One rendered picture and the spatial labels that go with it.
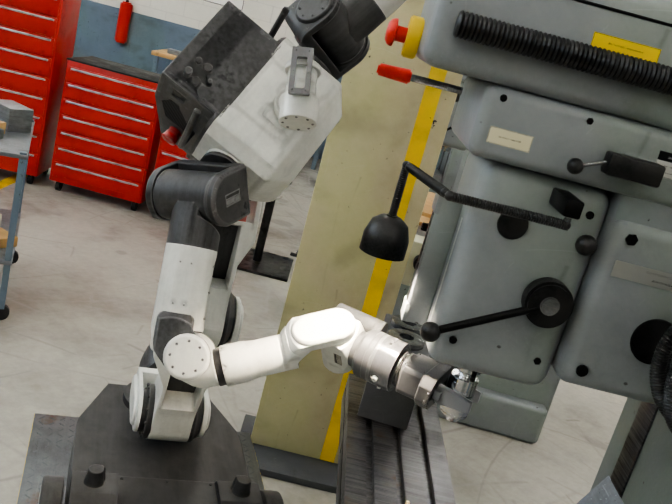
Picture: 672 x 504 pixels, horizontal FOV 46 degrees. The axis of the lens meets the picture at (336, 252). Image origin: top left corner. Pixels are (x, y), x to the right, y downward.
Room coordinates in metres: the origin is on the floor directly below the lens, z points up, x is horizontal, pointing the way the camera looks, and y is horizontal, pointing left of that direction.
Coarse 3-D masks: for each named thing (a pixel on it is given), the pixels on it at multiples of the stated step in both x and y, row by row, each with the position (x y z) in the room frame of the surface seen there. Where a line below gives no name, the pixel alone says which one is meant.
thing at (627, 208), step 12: (612, 192) 1.13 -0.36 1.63; (612, 204) 1.11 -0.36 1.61; (624, 204) 1.09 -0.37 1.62; (636, 204) 1.09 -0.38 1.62; (648, 204) 1.09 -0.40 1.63; (660, 204) 1.09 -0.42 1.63; (612, 216) 1.10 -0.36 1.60; (624, 216) 1.09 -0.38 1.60; (636, 216) 1.09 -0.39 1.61; (648, 216) 1.09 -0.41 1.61; (660, 216) 1.09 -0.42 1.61; (660, 228) 1.09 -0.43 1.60
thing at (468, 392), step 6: (450, 378) 1.19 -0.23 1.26; (450, 384) 1.19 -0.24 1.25; (456, 384) 1.18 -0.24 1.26; (456, 390) 1.18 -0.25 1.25; (462, 390) 1.17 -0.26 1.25; (468, 390) 1.17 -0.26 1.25; (474, 390) 1.18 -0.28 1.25; (468, 396) 1.18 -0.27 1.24; (444, 408) 1.18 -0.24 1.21; (450, 408) 1.18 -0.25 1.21; (450, 414) 1.18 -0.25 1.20; (456, 414) 1.17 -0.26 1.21; (462, 414) 1.18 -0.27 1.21
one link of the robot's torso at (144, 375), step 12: (144, 372) 1.93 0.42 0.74; (156, 372) 1.94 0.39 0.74; (132, 384) 1.93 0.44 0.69; (144, 384) 1.93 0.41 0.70; (132, 396) 1.87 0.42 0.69; (204, 396) 1.88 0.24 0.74; (132, 408) 1.82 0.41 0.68; (204, 408) 1.84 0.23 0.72; (132, 420) 1.79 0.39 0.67; (204, 420) 1.83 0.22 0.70; (204, 432) 1.84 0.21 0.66
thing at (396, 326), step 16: (384, 320) 1.82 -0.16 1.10; (400, 320) 1.81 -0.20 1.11; (400, 336) 1.72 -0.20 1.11; (416, 336) 1.73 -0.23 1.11; (416, 352) 1.66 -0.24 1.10; (368, 384) 1.65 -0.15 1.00; (368, 400) 1.65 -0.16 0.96; (384, 400) 1.65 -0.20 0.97; (400, 400) 1.65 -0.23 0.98; (368, 416) 1.65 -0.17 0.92; (384, 416) 1.65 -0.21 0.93; (400, 416) 1.65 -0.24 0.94
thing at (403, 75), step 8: (384, 64) 1.28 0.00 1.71; (376, 72) 1.28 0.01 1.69; (384, 72) 1.28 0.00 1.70; (392, 72) 1.28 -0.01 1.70; (400, 72) 1.28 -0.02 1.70; (408, 72) 1.28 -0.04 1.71; (400, 80) 1.28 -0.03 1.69; (408, 80) 1.28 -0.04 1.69; (416, 80) 1.28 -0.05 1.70; (424, 80) 1.28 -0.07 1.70; (432, 80) 1.29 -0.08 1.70; (440, 88) 1.29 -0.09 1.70; (448, 88) 1.29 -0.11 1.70; (456, 88) 1.29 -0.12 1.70
